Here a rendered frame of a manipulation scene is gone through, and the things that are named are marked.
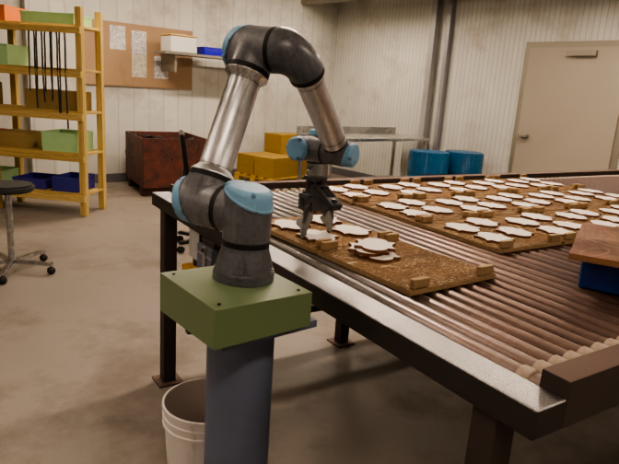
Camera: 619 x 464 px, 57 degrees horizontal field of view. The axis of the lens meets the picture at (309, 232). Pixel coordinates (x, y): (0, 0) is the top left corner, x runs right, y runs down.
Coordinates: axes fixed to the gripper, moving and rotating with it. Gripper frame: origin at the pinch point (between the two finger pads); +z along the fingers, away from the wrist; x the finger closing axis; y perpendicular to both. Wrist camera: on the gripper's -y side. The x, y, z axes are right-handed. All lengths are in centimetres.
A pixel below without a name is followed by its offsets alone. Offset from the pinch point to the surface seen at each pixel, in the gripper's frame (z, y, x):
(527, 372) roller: 4, -93, 19
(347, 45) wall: -135, 635, -526
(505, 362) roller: 4, -88, 18
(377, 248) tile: -2.1, -26.7, -2.5
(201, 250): 13.1, 41.3, 22.6
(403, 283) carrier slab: 1.5, -47.2, 6.2
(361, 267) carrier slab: 1.3, -31.6, 7.6
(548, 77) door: -86, 266, -542
